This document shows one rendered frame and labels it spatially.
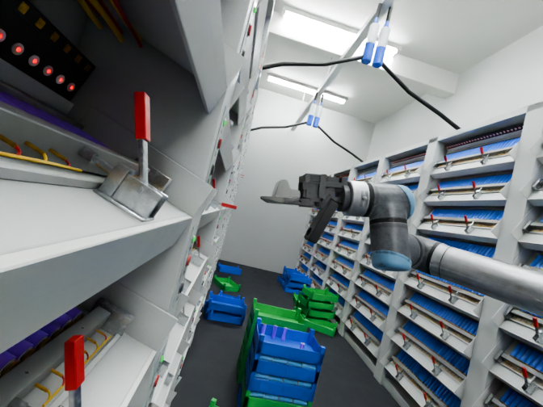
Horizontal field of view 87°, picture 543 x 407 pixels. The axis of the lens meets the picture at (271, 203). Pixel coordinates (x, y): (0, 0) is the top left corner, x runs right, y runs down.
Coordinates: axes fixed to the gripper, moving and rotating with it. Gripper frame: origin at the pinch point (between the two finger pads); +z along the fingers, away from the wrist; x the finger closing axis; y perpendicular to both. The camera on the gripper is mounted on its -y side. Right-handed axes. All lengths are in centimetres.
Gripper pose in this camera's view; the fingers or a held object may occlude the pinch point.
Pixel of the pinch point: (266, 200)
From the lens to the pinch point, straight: 70.3
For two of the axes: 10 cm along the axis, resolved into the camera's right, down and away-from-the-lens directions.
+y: 0.7, -10.0, 0.1
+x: 1.2, 0.0, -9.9
